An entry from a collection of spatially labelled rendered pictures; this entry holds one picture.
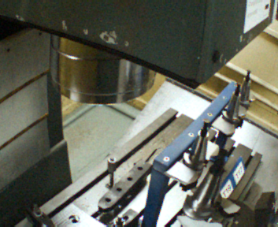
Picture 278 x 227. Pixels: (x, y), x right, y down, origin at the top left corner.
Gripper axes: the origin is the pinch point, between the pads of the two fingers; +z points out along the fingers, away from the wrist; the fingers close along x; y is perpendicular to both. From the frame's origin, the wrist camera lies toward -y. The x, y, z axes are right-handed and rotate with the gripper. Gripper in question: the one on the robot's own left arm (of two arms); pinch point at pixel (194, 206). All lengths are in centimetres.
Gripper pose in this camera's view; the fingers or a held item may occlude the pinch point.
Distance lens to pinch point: 55.4
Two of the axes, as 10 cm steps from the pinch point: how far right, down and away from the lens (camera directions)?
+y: -0.9, 8.0, 5.9
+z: -8.0, -4.1, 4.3
